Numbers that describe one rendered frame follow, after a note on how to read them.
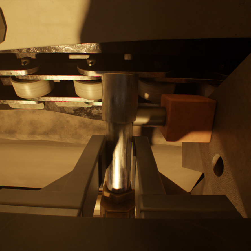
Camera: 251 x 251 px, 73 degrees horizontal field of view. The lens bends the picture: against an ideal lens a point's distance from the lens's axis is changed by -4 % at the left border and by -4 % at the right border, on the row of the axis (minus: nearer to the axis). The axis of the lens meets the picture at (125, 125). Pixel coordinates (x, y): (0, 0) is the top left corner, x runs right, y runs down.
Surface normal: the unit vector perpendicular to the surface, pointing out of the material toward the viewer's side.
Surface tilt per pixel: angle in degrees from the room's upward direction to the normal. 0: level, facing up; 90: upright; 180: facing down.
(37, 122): 20
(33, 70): 50
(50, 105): 0
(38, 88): 35
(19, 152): 0
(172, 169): 0
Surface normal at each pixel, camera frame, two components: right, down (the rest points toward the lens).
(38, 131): -0.03, -0.13
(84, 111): -0.02, 0.66
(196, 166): -1.00, -0.03
